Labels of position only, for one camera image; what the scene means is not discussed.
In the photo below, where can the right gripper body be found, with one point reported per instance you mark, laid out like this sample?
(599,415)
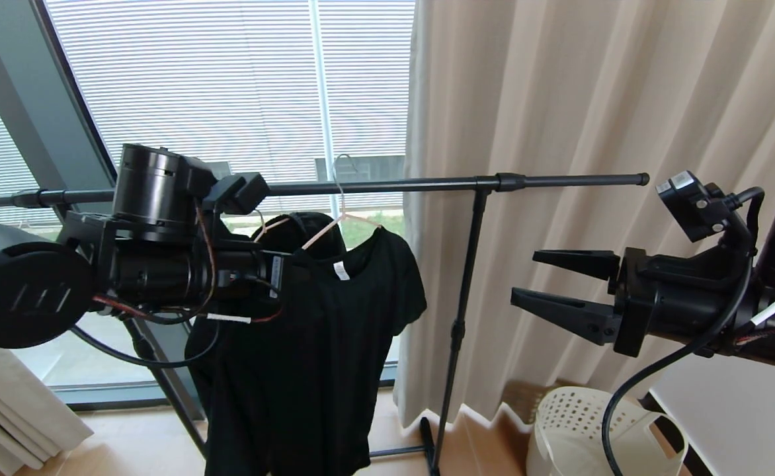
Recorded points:
(678,297)

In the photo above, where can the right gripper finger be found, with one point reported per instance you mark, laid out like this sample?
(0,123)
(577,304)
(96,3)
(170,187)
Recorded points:
(582,320)
(592,263)

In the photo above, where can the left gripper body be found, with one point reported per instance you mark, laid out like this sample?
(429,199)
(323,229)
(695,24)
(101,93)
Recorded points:
(235,277)

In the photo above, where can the pink clothes hanger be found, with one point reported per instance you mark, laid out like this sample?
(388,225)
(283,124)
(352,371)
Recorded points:
(272,225)
(341,192)

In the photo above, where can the black T-shirt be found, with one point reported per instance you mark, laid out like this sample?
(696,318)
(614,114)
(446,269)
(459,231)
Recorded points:
(308,363)

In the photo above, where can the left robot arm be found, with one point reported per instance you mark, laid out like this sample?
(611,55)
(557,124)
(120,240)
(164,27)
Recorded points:
(24,291)

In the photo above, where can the black clothes rack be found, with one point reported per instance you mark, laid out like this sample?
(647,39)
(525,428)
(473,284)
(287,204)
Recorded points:
(559,180)

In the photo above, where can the white laundry basket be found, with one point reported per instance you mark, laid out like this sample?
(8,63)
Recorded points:
(579,430)

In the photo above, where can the beige curtain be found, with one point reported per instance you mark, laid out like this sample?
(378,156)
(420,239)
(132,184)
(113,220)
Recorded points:
(17,423)
(592,99)

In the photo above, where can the window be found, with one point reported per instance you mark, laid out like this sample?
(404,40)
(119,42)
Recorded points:
(229,79)

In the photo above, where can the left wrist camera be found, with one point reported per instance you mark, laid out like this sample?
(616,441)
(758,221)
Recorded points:
(242,192)

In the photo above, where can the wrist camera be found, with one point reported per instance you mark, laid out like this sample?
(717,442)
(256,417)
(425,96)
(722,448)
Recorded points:
(242,192)
(688,201)

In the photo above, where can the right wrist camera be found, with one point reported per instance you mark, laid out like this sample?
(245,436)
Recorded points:
(688,201)

